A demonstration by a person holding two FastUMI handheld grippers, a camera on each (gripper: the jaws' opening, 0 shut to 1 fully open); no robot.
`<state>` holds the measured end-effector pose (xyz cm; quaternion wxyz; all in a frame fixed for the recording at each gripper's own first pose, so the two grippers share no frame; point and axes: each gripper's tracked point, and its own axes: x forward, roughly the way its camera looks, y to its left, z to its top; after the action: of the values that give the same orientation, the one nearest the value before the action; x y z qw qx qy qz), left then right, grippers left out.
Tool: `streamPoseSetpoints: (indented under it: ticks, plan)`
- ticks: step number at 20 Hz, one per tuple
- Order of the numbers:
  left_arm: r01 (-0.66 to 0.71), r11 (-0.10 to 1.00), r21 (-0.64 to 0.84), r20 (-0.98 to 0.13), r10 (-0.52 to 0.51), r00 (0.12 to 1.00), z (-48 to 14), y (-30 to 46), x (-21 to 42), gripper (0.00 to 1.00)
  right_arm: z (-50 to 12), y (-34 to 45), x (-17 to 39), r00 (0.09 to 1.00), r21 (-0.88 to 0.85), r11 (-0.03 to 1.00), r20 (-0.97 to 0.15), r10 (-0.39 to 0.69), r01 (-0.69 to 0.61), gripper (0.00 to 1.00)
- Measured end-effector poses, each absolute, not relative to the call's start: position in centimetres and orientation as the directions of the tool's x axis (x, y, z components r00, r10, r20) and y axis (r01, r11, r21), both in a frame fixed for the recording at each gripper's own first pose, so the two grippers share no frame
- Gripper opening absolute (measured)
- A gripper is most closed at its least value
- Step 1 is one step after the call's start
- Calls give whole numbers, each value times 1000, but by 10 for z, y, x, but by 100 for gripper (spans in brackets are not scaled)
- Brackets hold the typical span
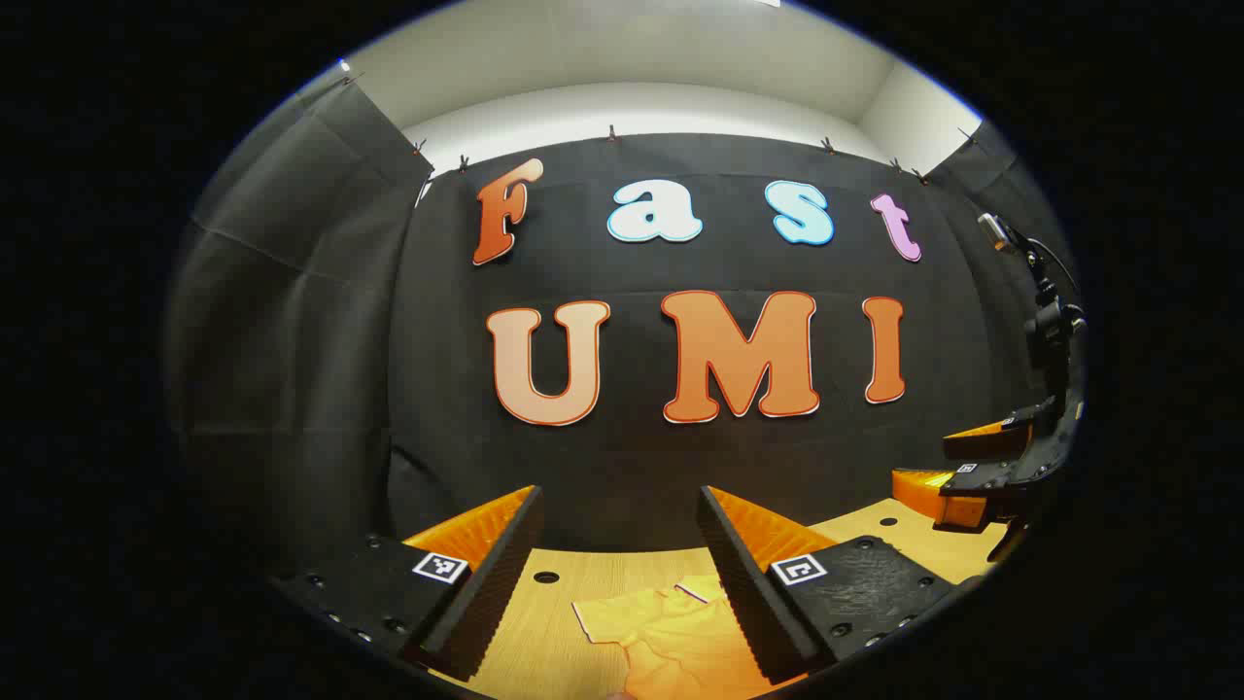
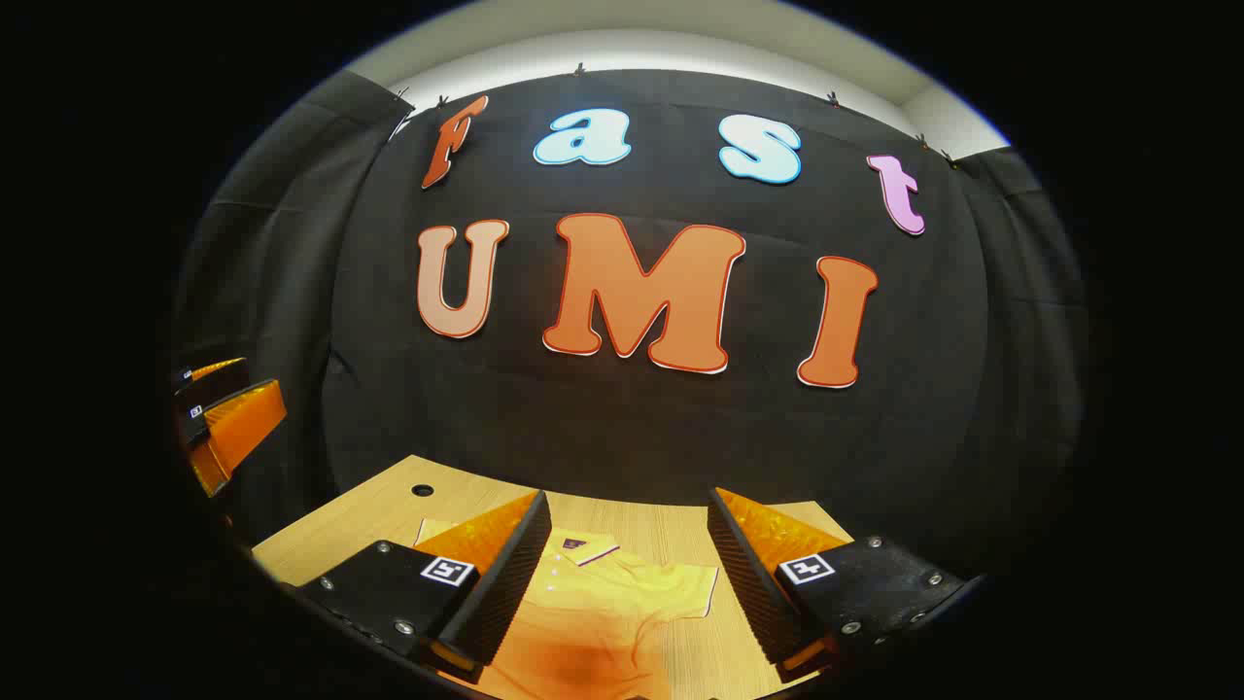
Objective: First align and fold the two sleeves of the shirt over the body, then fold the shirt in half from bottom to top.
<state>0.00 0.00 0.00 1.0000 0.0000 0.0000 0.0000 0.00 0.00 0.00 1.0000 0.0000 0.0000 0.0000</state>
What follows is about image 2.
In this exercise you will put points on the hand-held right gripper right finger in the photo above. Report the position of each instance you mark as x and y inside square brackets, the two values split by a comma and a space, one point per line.
[748, 583]

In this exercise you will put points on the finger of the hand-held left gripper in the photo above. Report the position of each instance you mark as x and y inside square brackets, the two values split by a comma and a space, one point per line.
[238, 428]
[209, 381]

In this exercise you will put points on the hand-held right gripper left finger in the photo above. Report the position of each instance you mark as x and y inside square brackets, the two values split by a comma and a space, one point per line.
[510, 583]

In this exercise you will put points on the orange polo T-shirt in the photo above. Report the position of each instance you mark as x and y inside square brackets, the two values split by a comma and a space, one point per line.
[612, 603]

